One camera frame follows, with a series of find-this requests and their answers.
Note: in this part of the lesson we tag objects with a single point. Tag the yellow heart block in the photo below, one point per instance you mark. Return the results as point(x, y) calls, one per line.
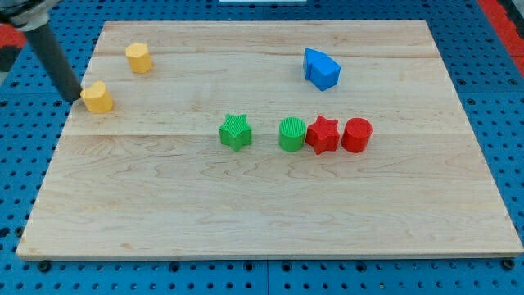
point(97, 98)

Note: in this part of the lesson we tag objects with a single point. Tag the yellow hexagon block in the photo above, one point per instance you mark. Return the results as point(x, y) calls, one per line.
point(139, 58)

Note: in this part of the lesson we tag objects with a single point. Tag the light wooden board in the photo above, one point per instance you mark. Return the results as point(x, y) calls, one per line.
point(150, 180)

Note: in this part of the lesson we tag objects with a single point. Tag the green star block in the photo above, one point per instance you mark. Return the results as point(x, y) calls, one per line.
point(235, 132)

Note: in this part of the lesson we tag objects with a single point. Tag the green cylinder block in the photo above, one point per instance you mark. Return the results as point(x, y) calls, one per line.
point(292, 134)

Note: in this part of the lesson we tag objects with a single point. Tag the red star block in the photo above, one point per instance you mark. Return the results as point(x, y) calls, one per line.
point(323, 135)

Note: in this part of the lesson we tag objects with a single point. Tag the red cylinder block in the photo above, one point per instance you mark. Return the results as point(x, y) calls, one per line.
point(357, 133)

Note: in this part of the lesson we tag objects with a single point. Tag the blue cube block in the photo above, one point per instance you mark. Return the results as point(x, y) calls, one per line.
point(324, 73)

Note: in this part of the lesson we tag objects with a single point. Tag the blue triangle block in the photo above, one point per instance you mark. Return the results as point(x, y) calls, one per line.
point(309, 58)

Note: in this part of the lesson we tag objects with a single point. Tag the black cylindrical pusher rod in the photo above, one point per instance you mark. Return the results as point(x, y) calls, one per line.
point(48, 50)

